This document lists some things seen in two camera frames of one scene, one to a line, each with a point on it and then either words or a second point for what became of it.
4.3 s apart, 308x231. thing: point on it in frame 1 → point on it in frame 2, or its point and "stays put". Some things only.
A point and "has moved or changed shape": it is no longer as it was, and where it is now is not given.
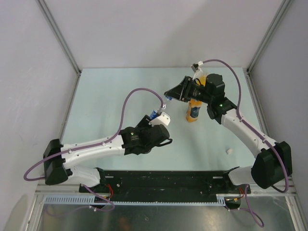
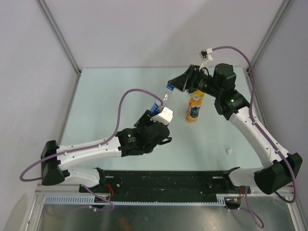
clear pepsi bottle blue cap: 154,113 has moved or changed shape
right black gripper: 183,90 → 187,80
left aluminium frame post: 51,18 stays put
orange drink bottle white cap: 193,110 stays put
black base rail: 164,185 stays put
